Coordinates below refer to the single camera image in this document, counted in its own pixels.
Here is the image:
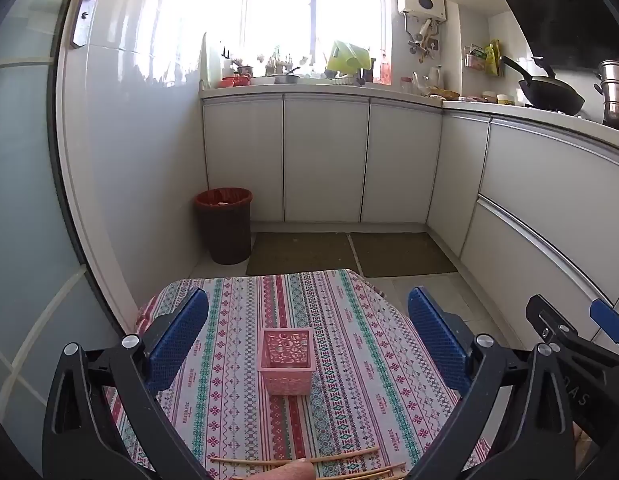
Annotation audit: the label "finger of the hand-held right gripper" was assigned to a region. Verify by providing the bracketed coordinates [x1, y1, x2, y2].
[588, 298, 619, 361]
[526, 294, 619, 462]

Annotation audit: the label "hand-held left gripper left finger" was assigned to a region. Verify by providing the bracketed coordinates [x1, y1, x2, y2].
[42, 286, 211, 480]

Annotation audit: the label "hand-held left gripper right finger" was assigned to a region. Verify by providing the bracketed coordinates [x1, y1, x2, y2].
[407, 286, 576, 480]

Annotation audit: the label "pink plastic lattice basket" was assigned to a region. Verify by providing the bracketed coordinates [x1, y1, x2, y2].
[257, 327, 316, 397]

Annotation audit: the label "olive floor mat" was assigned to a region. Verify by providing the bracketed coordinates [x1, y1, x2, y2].
[246, 232, 360, 277]
[349, 232, 457, 278]

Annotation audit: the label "striped patterned tablecloth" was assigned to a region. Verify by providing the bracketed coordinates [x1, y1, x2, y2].
[107, 269, 493, 480]

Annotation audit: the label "brown trash bin red liner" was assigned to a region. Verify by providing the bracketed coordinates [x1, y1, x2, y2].
[194, 187, 254, 266]

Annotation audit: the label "tan rounded wooden utensil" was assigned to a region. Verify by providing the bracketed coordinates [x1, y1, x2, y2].
[260, 459, 316, 480]

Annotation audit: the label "white kitchen cabinet unit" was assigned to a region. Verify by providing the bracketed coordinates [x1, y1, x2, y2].
[200, 82, 619, 361]

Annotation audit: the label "frosted glass sliding door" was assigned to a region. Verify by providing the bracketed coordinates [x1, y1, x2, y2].
[0, 0, 140, 480]

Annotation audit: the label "black wok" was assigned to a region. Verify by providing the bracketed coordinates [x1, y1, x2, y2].
[500, 55, 586, 115]

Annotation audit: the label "steel steamer pot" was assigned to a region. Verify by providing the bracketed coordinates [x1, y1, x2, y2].
[594, 59, 619, 128]

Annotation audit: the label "white cutting board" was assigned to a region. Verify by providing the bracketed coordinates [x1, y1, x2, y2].
[200, 32, 223, 90]

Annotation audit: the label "water heater pipes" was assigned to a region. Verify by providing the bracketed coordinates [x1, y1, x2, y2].
[407, 17, 443, 63]

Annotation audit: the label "black range hood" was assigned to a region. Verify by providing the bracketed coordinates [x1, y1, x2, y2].
[482, 0, 619, 71]

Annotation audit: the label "bright kitchen window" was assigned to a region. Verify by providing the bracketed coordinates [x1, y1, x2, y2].
[240, 0, 393, 51]

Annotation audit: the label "wall rack with packets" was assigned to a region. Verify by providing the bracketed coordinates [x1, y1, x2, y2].
[463, 40, 505, 77]

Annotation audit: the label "metal door handle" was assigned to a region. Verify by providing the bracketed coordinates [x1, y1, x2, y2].
[67, 0, 111, 50]

